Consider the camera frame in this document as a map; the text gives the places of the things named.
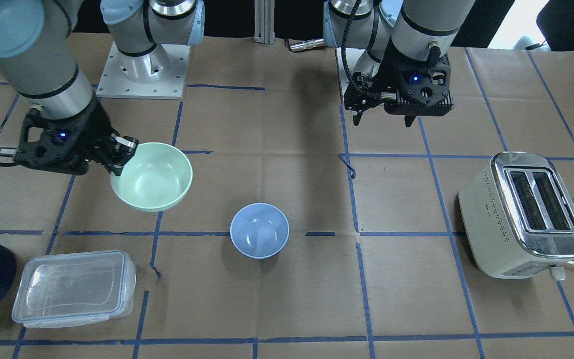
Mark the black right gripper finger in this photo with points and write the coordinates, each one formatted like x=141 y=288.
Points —
x=113 y=162
x=116 y=148

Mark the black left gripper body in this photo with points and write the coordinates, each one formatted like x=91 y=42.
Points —
x=385 y=71

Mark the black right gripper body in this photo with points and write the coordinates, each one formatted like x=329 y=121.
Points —
x=93 y=128

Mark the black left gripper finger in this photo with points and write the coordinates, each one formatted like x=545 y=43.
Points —
x=409 y=120
x=356 y=116

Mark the green bowl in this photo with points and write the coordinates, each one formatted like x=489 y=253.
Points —
x=157 y=178

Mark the blue bowl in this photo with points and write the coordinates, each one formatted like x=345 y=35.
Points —
x=259 y=230

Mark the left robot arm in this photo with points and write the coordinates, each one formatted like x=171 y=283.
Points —
x=363 y=28

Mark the silver metal connector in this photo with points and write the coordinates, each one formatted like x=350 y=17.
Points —
x=302 y=46

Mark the clear plastic lidded container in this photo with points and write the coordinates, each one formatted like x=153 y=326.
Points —
x=69 y=290

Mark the cream chrome toaster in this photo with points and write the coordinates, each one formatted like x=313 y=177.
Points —
x=518 y=217

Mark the aluminium frame post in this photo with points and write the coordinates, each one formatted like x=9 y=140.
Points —
x=264 y=22

